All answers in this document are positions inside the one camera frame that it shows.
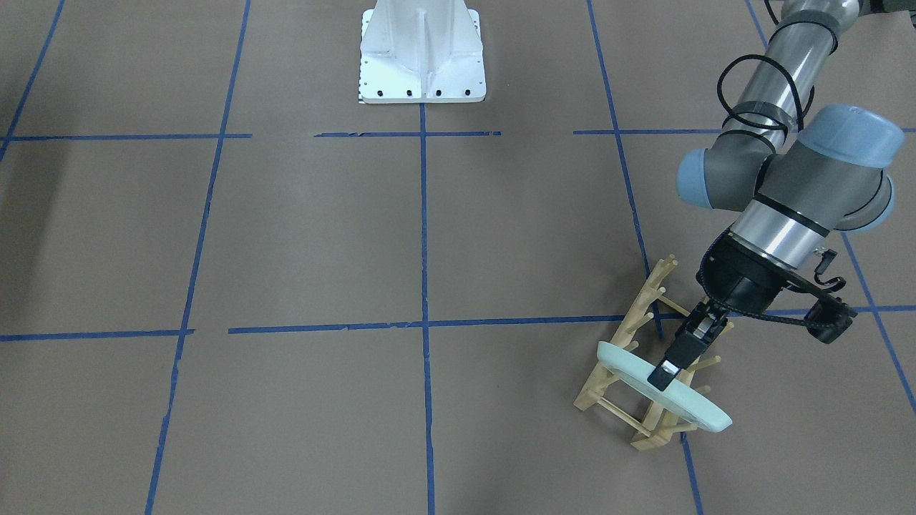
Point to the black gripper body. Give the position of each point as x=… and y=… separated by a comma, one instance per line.
x=744, y=280

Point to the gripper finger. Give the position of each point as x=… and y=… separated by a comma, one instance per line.
x=693, y=337

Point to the pale green ceramic plate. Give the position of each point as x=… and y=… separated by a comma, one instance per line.
x=678, y=398

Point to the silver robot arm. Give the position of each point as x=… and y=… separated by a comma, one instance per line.
x=791, y=180

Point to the wooden dish rack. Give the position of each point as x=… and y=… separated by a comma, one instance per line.
x=619, y=380

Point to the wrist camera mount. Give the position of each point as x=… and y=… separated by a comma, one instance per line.
x=832, y=317

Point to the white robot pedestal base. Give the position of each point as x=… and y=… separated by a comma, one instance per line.
x=421, y=51

